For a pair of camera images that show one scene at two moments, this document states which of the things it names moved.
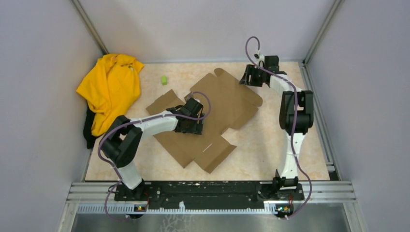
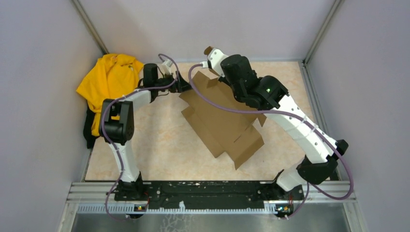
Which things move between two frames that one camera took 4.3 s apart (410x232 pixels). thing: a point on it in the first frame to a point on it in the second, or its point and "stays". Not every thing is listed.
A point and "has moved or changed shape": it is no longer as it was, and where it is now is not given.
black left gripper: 196,128 to 180,85
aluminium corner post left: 86,20 stays
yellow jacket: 111,89 stays
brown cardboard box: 230,106 has moved or changed shape
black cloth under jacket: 91,139 stays
